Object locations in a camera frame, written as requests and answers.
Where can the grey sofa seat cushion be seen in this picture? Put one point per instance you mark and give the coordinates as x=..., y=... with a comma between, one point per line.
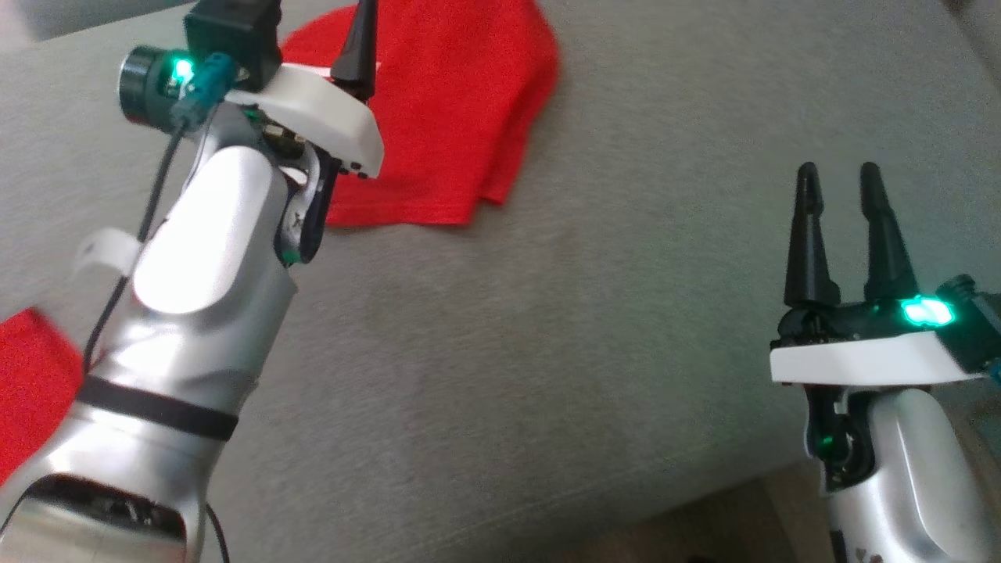
x=547, y=352

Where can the red mesh shorts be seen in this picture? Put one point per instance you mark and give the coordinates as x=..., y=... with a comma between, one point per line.
x=31, y=383

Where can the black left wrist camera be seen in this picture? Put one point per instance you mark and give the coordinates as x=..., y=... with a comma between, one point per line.
x=235, y=31

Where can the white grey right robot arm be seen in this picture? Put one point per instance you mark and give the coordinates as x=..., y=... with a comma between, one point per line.
x=915, y=469

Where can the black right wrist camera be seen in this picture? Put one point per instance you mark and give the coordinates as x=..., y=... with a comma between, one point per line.
x=974, y=320

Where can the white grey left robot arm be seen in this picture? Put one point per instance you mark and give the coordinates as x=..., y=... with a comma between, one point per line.
x=203, y=258

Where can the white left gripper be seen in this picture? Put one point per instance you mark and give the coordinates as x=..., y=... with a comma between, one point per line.
x=328, y=117

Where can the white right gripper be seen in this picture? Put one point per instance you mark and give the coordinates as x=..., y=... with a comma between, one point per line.
x=860, y=360

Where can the red jersey with white sleeves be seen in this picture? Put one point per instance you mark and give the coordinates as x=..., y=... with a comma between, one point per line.
x=438, y=117

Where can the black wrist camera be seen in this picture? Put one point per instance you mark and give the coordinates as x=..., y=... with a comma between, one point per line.
x=974, y=320
x=235, y=31

